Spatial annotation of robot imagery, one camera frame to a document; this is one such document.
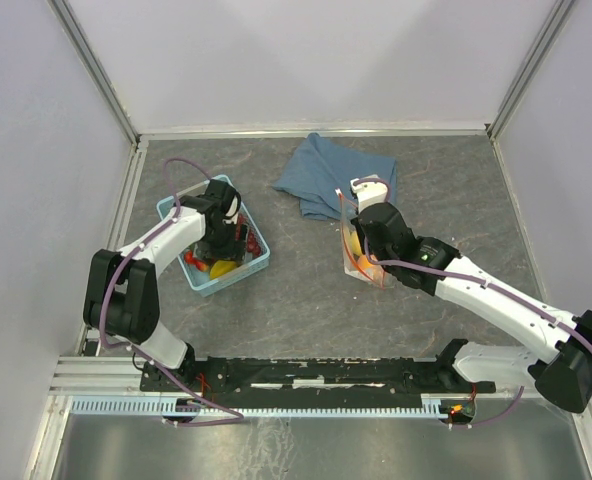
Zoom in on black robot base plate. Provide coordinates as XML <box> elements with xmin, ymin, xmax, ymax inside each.
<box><xmin>140</xmin><ymin>355</ymin><xmax>497</xmax><ymax>409</ymax></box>

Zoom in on aluminium frame post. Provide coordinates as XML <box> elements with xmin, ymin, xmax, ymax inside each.
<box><xmin>47</xmin><ymin>0</ymin><xmax>140</xmax><ymax>145</ymax></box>
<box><xmin>486</xmin><ymin>0</ymin><xmax>576</xmax><ymax>142</ymax></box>

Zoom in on red toy strawberry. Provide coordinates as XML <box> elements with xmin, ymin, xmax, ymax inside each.
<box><xmin>183</xmin><ymin>250</ymin><xmax>210</xmax><ymax>272</ymax></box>

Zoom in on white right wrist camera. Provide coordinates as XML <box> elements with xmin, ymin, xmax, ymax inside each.
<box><xmin>350</xmin><ymin>175</ymin><xmax>391</xmax><ymax>213</ymax></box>

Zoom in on aluminium frame post left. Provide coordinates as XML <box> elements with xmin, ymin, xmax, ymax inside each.
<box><xmin>47</xmin><ymin>0</ymin><xmax>140</xmax><ymax>145</ymax></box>

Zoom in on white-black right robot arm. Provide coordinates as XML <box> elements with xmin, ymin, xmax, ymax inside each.
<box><xmin>352</xmin><ymin>202</ymin><xmax>592</xmax><ymax>414</ymax></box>

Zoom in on orange-red toy peach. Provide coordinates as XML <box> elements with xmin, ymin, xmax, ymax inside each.
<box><xmin>356</xmin><ymin>255</ymin><xmax>383</xmax><ymax>283</ymax></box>

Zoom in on light blue cable duct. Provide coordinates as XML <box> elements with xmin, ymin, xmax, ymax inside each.
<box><xmin>70</xmin><ymin>393</ymin><xmax>452</xmax><ymax>419</ymax></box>

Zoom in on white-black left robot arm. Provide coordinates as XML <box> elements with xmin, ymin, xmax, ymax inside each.
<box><xmin>83</xmin><ymin>179</ymin><xmax>247</xmax><ymax>390</ymax></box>

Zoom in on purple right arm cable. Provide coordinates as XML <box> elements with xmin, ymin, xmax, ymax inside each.
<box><xmin>350</xmin><ymin>177</ymin><xmax>592</xmax><ymax>429</ymax></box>

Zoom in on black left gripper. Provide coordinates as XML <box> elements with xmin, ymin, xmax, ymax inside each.
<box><xmin>194</xmin><ymin>218</ymin><xmax>249</xmax><ymax>268</ymax></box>

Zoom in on blue folded cloth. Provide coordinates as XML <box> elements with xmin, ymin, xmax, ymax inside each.
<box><xmin>272</xmin><ymin>133</ymin><xmax>397</xmax><ymax>220</ymax></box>

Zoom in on clear zip bag orange zipper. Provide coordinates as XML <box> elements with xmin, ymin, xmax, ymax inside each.
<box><xmin>335</xmin><ymin>188</ymin><xmax>393</xmax><ymax>289</ymax></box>

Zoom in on yellow toy pear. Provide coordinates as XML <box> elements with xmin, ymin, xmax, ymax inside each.
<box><xmin>347</xmin><ymin>231</ymin><xmax>363</xmax><ymax>257</ymax></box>

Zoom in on aluminium frame post right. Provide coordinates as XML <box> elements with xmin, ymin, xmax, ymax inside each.
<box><xmin>486</xmin><ymin>0</ymin><xmax>576</xmax><ymax>142</ymax></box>

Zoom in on light blue plastic basket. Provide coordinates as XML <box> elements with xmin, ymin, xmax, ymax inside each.
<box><xmin>156</xmin><ymin>174</ymin><xmax>271</xmax><ymax>297</ymax></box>

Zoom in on yellow toy starfruit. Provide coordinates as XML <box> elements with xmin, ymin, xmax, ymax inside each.
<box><xmin>209</xmin><ymin>260</ymin><xmax>238</xmax><ymax>280</ymax></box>

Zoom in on purple toy grapes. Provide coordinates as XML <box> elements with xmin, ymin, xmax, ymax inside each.
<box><xmin>236</xmin><ymin>214</ymin><xmax>263</xmax><ymax>258</ymax></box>

